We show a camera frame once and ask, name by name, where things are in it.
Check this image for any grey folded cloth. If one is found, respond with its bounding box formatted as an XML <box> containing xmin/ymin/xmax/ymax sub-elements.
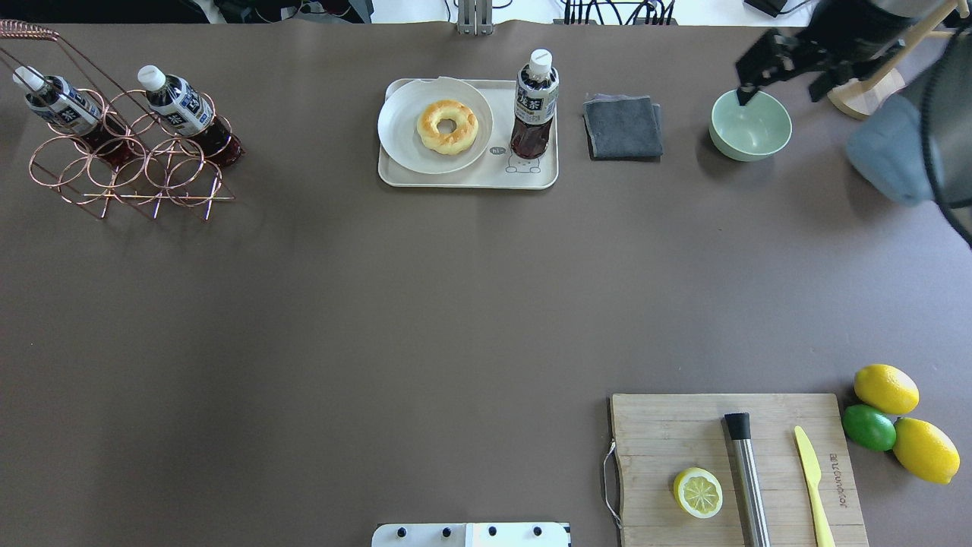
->
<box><xmin>583</xmin><ymin>93</ymin><xmax>665</xmax><ymax>160</ymax></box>

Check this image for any steel muddler black tip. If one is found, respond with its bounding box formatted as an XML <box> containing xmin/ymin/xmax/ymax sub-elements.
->
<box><xmin>724</xmin><ymin>413</ymin><xmax>772</xmax><ymax>546</ymax></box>

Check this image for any tea bottle in rack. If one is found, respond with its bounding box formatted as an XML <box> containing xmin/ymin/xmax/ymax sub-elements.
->
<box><xmin>137</xmin><ymin>65</ymin><xmax>244</xmax><ymax>169</ymax></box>
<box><xmin>11</xmin><ymin>66</ymin><xmax>137</xmax><ymax>169</ymax></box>

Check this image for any glazed donut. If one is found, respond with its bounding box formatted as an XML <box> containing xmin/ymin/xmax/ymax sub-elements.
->
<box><xmin>415</xmin><ymin>100</ymin><xmax>480</xmax><ymax>156</ymax></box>

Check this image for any tea bottle right in rack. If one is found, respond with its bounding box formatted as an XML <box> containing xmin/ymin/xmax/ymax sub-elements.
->
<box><xmin>137</xmin><ymin>65</ymin><xmax>244</xmax><ymax>169</ymax></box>

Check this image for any bamboo cutting board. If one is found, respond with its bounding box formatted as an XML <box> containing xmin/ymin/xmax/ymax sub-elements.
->
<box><xmin>611</xmin><ymin>394</ymin><xmax>869</xmax><ymax>546</ymax></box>

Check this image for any white plate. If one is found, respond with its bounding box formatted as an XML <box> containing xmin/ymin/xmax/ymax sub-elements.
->
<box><xmin>377</xmin><ymin>77</ymin><xmax>494</xmax><ymax>175</ymax></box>

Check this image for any tea bottle from rack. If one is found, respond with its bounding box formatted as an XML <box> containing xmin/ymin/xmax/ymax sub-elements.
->
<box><xmin>510</xmin><ymin>49</ymin><xmax>561</xmax><ymax>160</ymax></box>

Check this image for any aluminium camera post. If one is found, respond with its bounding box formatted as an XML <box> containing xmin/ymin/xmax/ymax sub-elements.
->
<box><xmin>457</xmin><ymin>0</ymin><xmax>495</xmax><ymax>36</ymax></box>

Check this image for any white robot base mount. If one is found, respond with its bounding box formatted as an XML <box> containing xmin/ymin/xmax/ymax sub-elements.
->
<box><xmin>371</xmin><ymin>520</ymin><xmax>572</xmax><ymax>546</ymax></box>

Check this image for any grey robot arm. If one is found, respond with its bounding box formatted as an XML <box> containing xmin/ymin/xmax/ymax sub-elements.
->
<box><xmin>735</xmin><ymin>1</ymin><xmax>971</xmax><ymax>240</ymax></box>

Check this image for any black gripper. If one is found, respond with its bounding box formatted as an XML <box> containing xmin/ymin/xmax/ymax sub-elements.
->
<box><xmin>735</xmin><ymin>1</ymin><xmax>923</xmax><ymax>106</ymax></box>

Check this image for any copper wire bottle rack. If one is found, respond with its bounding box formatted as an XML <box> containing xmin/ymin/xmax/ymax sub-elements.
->
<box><xmin>2</xmin><ymin>20</ymin><xmax>239</xmax><ymax>221</ymax></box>

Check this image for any yellow lemon outer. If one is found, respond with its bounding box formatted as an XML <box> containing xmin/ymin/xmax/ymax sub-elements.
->
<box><xmin>892</xmin><ymin>418</ymin><xmax>961</xmax><ymax>485</ymax></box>

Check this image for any yellow lemon near board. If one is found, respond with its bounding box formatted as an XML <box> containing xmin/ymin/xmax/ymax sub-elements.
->
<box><xmin>854</xmin><ymin>363</ymin><xmax>920</xmax><ymax>415</ymax></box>

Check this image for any beige rabbit tray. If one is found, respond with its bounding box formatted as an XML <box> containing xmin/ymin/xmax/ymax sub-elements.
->
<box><xmin>377</xmin><ymin>77</ymin><xmax>560</xmax><ymax>190</ymax></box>

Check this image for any green bowl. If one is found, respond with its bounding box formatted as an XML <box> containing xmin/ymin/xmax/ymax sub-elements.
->
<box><xmin>708</xmin><ymin>90</ymin><xmax>793</xmax><ymax>162</ymax></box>

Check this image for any green lime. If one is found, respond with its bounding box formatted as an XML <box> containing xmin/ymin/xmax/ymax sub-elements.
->
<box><xmin>841</xmin><ymin>404</ymin><xmax>897</xmax><ymax>451</ymax></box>

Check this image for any half lemon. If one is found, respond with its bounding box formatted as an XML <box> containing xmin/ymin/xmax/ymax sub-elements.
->
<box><xmin>673</xmin><ymin>466</ymin><xmax>724</xmax><ymax>519</ymax></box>

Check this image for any yellow plastic knife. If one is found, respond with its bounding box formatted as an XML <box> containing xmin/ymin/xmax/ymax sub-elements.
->
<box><xmin>793</xmin><ymin>425</ymin><xmax>836</xmax><ymax>546</ymax></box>

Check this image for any tea bottle rear in rack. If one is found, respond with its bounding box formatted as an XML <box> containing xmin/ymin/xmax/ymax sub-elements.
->
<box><xmin>11</xmin><ymin>66</ymin><xmax>137</xmax><ymax>169</ymax></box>

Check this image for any wooden stand with round base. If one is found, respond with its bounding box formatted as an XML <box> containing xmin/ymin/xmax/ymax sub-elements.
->
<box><xmin>828</xmin><ymin>1</ymin><xmax>970</xmax><ymax>120</ymax></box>

